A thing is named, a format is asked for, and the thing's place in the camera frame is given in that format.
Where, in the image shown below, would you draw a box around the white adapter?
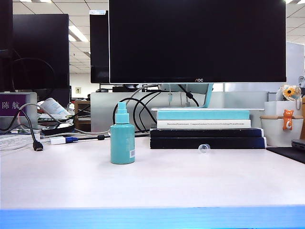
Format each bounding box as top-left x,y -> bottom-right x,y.
49,135 -> 66,145

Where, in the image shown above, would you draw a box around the purple name sign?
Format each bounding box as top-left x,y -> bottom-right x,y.
0,92 -> 38,129

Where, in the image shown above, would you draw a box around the teal book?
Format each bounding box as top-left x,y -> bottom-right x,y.
157,110 -> 250,121

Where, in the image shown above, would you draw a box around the white lotion tube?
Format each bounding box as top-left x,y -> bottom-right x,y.
39,97 -> 72,118

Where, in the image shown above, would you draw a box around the teal spray bottle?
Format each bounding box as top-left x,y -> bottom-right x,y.
110,102 -> 136,165

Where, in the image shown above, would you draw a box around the grey laptop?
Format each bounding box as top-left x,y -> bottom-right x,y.
290,138 -> 305,151

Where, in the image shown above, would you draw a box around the white book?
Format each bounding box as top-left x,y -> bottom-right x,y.
156,119 -> 252,129

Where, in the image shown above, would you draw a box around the black AOC monitor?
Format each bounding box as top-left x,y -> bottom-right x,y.
108,0 -> 287,84

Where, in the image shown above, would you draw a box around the black monitor power cable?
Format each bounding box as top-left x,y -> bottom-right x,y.
177,83 -> 200,107

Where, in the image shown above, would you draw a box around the black dish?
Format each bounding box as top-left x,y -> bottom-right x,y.
41,123 -> 76,135

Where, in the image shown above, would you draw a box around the dark monitor edge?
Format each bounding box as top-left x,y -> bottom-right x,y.
0,0 -> 14,93

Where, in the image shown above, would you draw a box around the clear plastic lid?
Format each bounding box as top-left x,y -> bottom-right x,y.
198,144 -> 211,155

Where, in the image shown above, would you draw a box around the black HDMI cable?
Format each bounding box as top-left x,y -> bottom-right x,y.
0,110 -> 44,152

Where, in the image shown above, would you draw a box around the white box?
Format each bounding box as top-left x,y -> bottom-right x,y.
263,100 -> 303,117

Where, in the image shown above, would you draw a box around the orange cat figure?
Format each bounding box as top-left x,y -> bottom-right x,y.
282,109 -> 294,131

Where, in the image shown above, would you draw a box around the black mouse pad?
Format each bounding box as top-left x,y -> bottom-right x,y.
265,146 -> 305,164

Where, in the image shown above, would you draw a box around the sunflower plush toy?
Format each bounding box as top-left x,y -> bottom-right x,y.
275,83 -> 302,110

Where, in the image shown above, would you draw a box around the black monitor with looped cable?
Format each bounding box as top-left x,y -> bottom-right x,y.
12,13 -> 70,90

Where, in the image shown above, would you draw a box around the brown wooden box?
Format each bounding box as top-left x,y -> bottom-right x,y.
73,99 -> 92,132

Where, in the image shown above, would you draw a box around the white cable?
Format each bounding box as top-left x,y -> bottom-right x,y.
18,102 -> 62,134

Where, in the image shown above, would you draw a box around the printed papers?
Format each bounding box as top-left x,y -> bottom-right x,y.
0,133 -> 41,152

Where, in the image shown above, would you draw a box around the ceiling light panel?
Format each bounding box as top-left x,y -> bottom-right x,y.
68,24 -> 89,42

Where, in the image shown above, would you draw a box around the white partition panel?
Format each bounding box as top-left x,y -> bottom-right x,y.
285,42 -> 305,86

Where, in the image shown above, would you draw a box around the black cable with ferrite bead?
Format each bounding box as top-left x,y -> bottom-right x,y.
77,97 -> 153,141

